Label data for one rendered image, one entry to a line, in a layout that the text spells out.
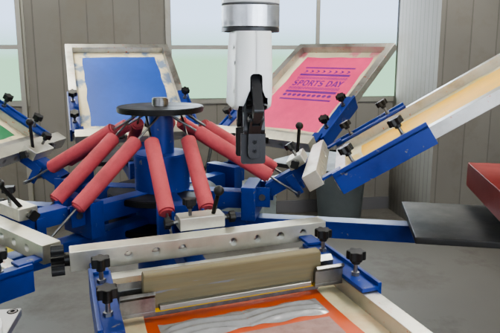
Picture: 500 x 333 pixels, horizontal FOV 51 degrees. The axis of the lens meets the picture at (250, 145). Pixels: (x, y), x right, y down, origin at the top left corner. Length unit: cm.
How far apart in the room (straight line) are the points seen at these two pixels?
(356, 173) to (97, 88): 171
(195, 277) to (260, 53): 63
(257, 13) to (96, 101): 219
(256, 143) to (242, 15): 16
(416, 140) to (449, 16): 301
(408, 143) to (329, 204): 320
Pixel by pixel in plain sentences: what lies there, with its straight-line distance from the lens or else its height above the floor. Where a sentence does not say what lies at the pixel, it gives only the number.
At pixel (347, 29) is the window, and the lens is 500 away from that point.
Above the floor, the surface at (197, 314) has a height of 95.
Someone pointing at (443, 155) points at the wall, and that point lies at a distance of 457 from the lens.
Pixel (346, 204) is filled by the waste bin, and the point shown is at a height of 20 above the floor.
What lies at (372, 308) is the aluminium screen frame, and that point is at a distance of 119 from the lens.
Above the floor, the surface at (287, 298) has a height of 95.
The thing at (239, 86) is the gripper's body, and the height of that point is 147.
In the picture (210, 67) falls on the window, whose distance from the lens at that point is 475.
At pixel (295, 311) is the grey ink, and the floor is 96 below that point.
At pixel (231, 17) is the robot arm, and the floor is 155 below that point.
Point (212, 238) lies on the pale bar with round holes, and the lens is 139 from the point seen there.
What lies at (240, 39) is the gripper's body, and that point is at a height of 152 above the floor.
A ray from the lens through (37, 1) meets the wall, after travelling 489.
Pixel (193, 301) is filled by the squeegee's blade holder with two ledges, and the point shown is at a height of 99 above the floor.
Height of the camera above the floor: 151
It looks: 10 degrees down
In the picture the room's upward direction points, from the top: straight up
